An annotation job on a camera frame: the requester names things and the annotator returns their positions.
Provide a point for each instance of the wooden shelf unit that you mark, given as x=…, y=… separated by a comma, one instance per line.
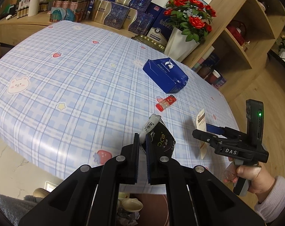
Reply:
x=257, y=58

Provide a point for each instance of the brown trash bin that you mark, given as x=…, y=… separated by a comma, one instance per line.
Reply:
x=154, y=207

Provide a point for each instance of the stack of pastel cups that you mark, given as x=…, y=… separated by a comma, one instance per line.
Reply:
x=202, y=60

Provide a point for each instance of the person's right hand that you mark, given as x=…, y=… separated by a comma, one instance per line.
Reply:
x=257, y=179

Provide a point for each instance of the black tissue packet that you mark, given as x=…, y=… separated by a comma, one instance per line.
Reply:
x=161, y=139

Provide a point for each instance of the white paper card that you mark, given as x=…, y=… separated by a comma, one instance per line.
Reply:
x=200, y=120

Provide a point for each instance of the dark blue print box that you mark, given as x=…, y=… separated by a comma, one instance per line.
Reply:
x=213, y=61

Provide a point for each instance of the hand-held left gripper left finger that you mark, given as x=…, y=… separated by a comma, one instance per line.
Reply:
x=135, y=160

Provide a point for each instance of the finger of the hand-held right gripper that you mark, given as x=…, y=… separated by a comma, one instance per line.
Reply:
x=215, y=129
x=203, y=135

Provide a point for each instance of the small purple box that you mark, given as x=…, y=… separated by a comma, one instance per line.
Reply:
x=221, y=82

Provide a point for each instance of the red lighter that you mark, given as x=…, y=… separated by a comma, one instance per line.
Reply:
x=166, y=102

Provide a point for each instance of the pink scalloped tin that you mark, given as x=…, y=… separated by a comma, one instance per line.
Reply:
x=71, y=6

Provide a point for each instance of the red basket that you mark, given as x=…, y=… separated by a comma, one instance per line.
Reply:
x=236, y=33

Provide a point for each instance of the blue plaid tablecloth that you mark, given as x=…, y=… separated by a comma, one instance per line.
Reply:
x=74, y=75

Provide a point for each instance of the blue carton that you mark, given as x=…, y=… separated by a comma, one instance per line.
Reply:
x=163, y=77

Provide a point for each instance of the white blue box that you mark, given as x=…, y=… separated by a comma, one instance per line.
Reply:
x=158, y=31

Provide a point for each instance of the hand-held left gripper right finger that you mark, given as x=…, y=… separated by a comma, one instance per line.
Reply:
x=151, y=164

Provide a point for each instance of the red rose plant white pot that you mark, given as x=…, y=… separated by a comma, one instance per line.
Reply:
x=180, y=44

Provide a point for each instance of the red paper cup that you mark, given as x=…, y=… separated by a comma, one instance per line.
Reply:
x=214, y=77

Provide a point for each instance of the cream plastic lid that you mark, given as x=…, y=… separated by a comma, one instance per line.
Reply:
x=132, y=204

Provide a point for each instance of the person's right forearm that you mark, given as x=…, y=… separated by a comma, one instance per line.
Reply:
x=276, y=202

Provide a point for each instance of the clear glass bottle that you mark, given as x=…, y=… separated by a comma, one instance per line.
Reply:
x=245, y=47

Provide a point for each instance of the dark blue red label box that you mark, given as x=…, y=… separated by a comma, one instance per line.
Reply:
x=157, y=9

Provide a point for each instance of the row of small brown bottles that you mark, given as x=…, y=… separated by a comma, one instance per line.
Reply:
x=21, y=11

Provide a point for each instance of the grey fluffy cloth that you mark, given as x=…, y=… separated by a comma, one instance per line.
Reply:
x=13, y=207

